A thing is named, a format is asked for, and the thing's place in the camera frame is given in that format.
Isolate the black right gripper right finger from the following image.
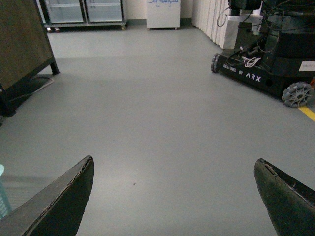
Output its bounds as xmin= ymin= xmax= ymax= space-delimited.
xmin=254 ymin=158 xmax=315 ymax=236

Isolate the glass door refrigerator cabinet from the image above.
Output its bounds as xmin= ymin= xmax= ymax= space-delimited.
xmin=36 ymin=0 xmax=127 ymax=32

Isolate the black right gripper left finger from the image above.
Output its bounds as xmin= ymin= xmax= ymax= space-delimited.
xmin=0 ymin=156 xmax=94 ymax=236

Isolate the light blue plastic basket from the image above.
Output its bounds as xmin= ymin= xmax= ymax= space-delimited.
xmin=0 ymin=164 xmax=12 ymax=220

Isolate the white chest freezer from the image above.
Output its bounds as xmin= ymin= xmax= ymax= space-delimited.
xmin=146 ymin=0 xmax=181 ymax=30

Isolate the dark wooden display stand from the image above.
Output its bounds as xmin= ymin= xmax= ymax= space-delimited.
xmin=0 ymin=0 xmax=60 ymax=117

